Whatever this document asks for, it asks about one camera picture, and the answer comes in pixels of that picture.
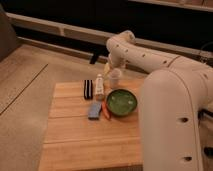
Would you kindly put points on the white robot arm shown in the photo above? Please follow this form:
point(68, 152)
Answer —
point(176, 89)

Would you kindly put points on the green ceramic bowl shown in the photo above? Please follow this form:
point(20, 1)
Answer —
point(121, 102)

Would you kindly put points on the white bottle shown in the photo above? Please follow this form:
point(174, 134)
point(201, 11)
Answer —
point(99, 87)

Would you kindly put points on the orange carrot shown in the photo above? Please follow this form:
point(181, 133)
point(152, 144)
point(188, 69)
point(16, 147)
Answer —
point(105, 111)

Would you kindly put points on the blue sponge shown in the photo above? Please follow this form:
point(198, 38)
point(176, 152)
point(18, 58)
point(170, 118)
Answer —
point(94, 111)

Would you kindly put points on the wooden table board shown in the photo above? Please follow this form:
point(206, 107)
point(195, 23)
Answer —
point(75, 143)

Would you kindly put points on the grey cabinet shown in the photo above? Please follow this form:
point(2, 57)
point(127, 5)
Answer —
point(9, 41)

